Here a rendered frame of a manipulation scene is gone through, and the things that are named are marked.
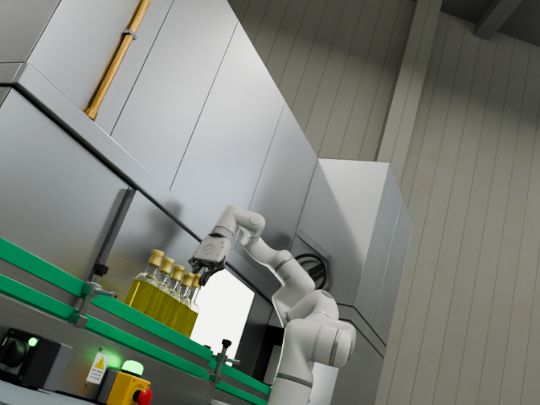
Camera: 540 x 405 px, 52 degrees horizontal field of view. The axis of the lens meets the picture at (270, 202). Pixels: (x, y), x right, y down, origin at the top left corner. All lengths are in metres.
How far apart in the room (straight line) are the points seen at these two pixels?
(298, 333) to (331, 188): 1.45
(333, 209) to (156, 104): 1.23
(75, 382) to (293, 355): 0.51
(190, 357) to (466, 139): 5.69
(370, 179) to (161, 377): 1.62
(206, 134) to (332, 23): 5.25
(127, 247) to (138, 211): 0.11
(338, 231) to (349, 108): 4.00
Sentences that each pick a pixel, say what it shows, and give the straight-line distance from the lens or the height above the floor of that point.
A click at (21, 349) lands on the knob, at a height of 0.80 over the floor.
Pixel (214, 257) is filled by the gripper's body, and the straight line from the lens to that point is 1.77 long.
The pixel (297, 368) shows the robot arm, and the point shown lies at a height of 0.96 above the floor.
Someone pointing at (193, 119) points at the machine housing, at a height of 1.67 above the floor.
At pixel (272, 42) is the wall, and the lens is 6.79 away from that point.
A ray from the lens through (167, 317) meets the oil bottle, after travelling 1.64.
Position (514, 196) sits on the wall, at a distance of 6.91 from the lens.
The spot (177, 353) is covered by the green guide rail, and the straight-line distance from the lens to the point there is 1.53.
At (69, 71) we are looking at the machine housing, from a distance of 1.54.
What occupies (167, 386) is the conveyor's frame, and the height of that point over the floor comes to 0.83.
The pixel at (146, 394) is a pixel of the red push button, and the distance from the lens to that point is 1.26.
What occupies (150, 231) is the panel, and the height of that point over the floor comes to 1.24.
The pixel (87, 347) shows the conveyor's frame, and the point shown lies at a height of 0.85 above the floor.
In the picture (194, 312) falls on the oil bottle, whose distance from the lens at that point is 1.74.
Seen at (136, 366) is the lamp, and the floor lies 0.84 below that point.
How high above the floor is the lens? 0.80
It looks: 22 degrees up
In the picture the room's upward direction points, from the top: 18 degrees clockwise
